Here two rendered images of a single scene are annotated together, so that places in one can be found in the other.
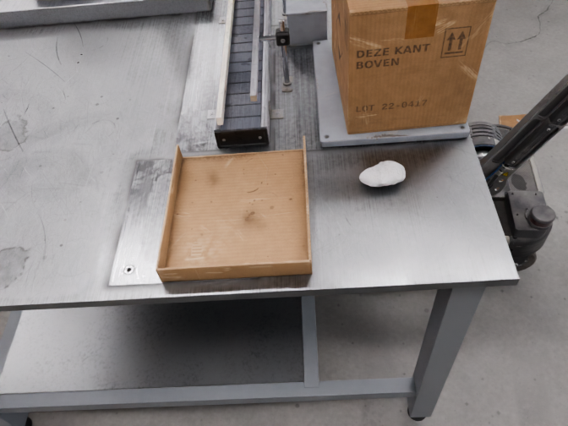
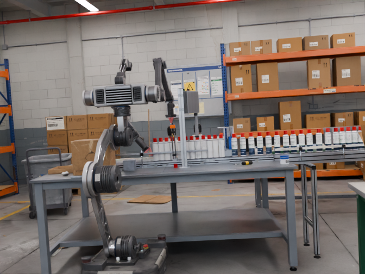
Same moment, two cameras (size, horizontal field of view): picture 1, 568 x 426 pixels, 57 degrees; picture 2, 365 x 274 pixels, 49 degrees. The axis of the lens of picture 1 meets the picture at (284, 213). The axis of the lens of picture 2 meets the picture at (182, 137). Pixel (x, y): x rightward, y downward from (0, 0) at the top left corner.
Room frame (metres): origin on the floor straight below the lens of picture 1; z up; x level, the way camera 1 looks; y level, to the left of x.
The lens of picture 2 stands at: (1.47, -3.53, 1.27)
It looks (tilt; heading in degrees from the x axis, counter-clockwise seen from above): 3 degrees down; 87
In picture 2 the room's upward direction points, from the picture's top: 3 degrees counter-clockwise
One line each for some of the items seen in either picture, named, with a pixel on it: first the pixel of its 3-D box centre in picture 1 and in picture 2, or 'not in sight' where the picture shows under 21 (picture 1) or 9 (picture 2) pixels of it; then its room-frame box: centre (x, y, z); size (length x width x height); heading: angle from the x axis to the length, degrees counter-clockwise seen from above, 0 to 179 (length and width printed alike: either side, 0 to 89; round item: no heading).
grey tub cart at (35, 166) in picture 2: not in sight; (50, 179); (-0.15, 2.22, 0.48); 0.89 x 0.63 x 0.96; 97
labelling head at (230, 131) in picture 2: not in sight; (226, 141); (2.05, 0.04, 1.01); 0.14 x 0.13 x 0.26; 175
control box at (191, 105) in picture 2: not in sight; (188, 102); (1.72, -0.10, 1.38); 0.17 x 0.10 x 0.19; 50
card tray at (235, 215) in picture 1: (238, 203); (69, 169); (0.63, 0.08, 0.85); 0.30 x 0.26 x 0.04; 175
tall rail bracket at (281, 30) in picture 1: (275, 55); not in sight; (0.99, -0.03, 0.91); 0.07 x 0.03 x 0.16; 85
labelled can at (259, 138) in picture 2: not in sight; (259, 143); (2.33, -0.07, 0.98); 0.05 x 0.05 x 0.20
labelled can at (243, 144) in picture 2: not in sight; (243, 144); (2.18, -0.06, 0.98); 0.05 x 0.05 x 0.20
